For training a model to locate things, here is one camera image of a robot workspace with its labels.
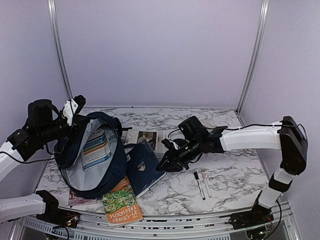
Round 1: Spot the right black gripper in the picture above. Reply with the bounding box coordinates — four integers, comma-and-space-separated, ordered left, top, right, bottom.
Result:
155, 137, 203, 173

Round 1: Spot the dark blue hardcover notebook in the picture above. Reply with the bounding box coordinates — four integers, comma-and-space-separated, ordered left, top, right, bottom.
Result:
124, 140, 167, 198

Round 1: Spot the penguin young readers book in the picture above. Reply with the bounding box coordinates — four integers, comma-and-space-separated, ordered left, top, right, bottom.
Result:
81, 128, 112, 171

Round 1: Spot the navy blue student backpack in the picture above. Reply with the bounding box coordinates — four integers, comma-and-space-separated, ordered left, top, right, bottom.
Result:
54, 111, 127, 199

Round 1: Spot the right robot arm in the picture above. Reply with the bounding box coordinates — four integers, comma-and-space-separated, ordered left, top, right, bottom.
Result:
156, 116, 308, 224

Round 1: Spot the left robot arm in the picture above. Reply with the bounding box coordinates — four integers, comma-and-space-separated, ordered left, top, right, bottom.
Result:
0, 95, 86, 180

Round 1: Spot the white afternoon tea book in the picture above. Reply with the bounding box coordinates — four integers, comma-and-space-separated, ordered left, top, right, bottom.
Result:
125, 129, 168, 153

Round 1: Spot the blue cap marker pen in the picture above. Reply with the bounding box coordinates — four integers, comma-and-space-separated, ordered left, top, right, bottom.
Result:
193, 171, 206, 201

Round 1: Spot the pink cap marker pen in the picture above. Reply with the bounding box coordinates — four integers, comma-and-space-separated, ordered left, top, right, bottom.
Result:
202, 173, 212, 198

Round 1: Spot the grey swirl ceramic plate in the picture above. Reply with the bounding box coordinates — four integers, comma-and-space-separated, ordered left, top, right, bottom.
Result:
200, 119, 217, 129

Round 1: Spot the orange treehouse book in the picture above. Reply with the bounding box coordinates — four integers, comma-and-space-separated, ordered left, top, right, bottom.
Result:
101, 176, 143, 229

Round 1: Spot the pink illustrated thin book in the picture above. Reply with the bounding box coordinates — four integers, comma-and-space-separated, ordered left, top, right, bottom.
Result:
68, 190, 98, 206

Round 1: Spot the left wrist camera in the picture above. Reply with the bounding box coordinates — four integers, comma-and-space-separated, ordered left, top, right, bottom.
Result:
61, 95, 87, 127

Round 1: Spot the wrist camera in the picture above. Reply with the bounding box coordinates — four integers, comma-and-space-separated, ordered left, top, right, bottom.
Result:
161, 138, 188, 150
61, 95, 87, 127

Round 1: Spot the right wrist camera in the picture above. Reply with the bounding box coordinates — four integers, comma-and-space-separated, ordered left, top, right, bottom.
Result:
161, 138, 188, 150

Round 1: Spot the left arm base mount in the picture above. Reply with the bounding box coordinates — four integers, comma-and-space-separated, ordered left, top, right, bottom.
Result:
35, 190, 80, 229

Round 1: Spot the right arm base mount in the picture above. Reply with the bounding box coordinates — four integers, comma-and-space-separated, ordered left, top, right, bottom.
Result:
227, 192, 274, 230

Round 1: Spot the front aluminium rail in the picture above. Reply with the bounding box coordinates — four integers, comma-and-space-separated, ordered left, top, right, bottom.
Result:
11, 203, 301, 240

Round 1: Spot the left aluminium frame post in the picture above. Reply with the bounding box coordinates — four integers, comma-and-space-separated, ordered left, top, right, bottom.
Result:
47, 0, 73, 100

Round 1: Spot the aluminium frame post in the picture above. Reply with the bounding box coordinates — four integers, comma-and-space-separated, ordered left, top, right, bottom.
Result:
235, 0, 270, 115
47, 0, 73, 100

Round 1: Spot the right aluminium frame post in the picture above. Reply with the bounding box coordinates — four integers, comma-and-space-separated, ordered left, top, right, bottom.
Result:
235, 0, 270, 115

